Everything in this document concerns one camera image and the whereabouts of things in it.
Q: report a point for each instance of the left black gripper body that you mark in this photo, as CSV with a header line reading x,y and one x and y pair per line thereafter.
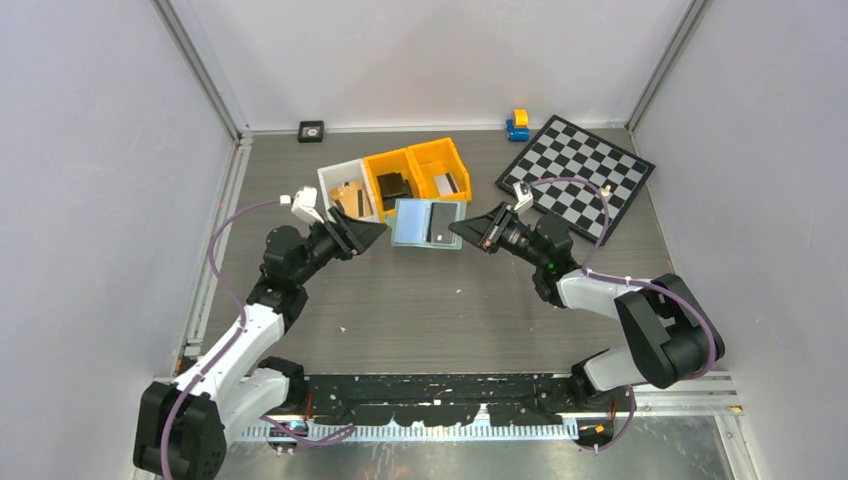
x,y
324,245

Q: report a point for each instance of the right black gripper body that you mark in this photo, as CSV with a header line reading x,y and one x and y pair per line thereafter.
x,y
515,238

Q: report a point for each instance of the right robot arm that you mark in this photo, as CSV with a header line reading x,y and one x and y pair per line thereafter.
x,y
668,335

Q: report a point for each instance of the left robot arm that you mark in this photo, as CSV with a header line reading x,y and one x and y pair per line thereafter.
x,y
186,425

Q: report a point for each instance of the brown cards in white bin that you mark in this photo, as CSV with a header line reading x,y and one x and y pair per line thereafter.
x,y
352,199

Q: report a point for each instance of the dark grey VIP card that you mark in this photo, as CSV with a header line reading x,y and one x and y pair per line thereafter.
x,y
442,214

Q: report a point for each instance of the white card with stripe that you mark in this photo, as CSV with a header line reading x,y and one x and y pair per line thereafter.
x,y
446,184

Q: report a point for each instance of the white storage bin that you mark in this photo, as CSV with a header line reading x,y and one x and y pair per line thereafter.
x,y
335,175

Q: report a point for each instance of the black wallet in bin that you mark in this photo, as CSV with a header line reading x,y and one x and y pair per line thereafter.
x,y
391,187

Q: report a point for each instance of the middle orange storage bin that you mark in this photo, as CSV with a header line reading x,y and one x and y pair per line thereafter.
x,y
400,160

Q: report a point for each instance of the orange storage bin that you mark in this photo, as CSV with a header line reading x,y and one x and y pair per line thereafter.
x,y
440,156
400,160

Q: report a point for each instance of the right orange storage bin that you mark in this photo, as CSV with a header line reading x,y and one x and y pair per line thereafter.
x,y
440,156

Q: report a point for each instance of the black white chessboard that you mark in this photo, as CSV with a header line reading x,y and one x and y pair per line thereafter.
x,y
561,148

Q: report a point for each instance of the small black square box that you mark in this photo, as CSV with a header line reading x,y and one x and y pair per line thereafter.
x,y
311,131

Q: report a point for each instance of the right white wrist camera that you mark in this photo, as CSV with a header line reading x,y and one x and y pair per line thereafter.
x,y
524,197

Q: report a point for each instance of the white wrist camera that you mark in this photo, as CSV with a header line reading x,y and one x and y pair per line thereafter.
x,y
524,197
303,204

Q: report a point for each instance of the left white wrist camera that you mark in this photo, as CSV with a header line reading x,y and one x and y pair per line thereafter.
x,y
303,204

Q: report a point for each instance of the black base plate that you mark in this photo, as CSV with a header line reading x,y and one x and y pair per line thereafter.
x,y
442,400

